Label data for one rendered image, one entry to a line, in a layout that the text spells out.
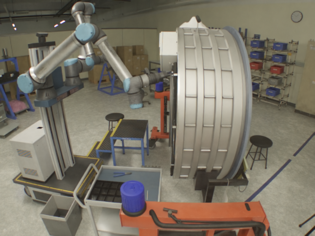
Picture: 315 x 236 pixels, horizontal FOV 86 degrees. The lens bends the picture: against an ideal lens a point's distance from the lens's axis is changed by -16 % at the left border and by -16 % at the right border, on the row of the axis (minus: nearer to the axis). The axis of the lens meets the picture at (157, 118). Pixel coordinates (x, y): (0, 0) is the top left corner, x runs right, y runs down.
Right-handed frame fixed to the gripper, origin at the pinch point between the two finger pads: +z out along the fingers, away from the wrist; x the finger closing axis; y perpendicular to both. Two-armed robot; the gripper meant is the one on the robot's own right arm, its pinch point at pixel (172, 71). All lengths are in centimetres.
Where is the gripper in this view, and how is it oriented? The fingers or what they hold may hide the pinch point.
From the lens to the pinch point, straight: 148.8
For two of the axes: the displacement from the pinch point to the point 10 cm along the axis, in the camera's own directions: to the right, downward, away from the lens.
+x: 1.5, -4.1, -9.0
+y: 3.6, 8.7, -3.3
